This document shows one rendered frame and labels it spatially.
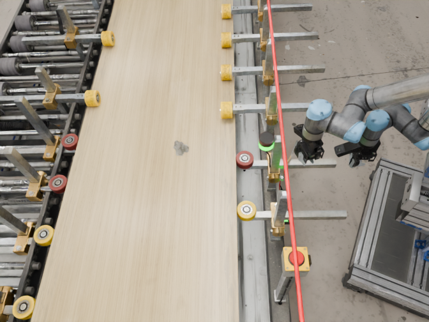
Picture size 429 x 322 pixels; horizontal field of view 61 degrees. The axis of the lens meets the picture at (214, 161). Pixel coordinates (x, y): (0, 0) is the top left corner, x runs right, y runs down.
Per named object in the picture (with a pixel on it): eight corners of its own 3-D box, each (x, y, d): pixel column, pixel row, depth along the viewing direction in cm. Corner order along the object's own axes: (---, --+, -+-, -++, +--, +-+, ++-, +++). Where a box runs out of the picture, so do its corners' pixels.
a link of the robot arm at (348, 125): (373, 111, 118) (341, 99, 122) (361, 135, 113) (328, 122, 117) (366, 126, 125) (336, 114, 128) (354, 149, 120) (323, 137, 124)
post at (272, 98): (270, 147, 195) (278, 84, 154) (270, 153, 193) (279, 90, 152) (263, 147, 195) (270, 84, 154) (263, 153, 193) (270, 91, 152)
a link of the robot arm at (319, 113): (329, 119, 115) (304, 109, 118) (322, 139, 125) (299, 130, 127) (338, 102, 119) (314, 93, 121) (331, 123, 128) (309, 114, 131)
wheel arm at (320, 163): (333, 163, 167) (335, 158, 163) (334, 168, 165) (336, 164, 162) (239, 164, 170) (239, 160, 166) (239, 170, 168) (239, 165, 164)
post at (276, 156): (273, 190, 182) (283, 133, 142) (274, 196, 181) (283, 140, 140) (266, 190, 183) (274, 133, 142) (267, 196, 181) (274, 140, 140)
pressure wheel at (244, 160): (252, 163, 173) (253, 149, 163) (253, 177, 168) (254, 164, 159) (235, 163, 173) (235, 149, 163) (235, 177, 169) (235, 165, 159)
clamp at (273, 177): (277, 158, 170) (278, 152, 166) (279, 183, 163) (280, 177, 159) (265, 158, 171) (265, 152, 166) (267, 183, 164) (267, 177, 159)
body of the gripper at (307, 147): (304, 165, 139) (309, 147, 128) (294, 147, 143) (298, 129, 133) (322, 158, 140) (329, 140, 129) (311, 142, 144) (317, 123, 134)
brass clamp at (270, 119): (276, 103, 175) (276, 96, 171) (278, 125, 168) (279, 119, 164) (263, 103, 176) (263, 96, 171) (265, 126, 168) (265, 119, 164)
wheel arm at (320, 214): (343, 213, 154) (346, 209, 151) (345, 220, 152) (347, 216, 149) (241, 214, 157) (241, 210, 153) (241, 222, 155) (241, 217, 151)
